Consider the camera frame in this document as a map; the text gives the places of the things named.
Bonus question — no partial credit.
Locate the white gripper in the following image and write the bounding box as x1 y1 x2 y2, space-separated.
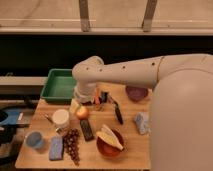
69 82 96 114

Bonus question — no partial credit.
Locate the red yellow apple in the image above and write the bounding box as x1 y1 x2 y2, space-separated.
76 106 89 120

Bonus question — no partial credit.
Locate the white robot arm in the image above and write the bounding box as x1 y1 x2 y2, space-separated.
72 54 213 171

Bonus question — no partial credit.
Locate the white lidded jar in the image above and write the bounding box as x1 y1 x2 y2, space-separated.
52 109 70 129

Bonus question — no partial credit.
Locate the green plastic tray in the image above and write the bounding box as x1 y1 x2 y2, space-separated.
40 69 76 103

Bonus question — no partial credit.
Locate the orange carrot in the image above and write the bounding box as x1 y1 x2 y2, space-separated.
94 88 100 105

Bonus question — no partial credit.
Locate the black rectangular remote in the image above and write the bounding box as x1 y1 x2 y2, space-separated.
80 119 94 141

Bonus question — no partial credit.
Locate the small metal utensil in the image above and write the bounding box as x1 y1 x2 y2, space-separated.
44 114 54 124

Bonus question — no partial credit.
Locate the bunch of dark grapes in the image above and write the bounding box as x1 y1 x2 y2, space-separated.
63 129 80 166

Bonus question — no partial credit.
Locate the blue sponge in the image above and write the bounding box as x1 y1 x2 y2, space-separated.
49 136 63 161

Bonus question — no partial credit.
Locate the yellow corn cob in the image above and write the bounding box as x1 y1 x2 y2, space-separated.
96 124 124 150

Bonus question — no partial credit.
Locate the blue plastic cup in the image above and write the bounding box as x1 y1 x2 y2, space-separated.
25 131 44 150

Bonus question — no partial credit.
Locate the orange bowl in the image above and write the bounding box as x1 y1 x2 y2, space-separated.
96 130 124 158

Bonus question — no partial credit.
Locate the purple bowl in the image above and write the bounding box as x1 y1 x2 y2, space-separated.
125 86 148 102

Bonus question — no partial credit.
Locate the blue black equipment at left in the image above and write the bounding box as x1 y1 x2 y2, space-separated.
0 106 29 146

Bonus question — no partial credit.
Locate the crumpled blue cloth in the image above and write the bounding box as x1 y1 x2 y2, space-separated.
134 112 150 135

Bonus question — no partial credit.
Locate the black handled knife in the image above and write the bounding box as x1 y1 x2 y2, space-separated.
109 95 124 125

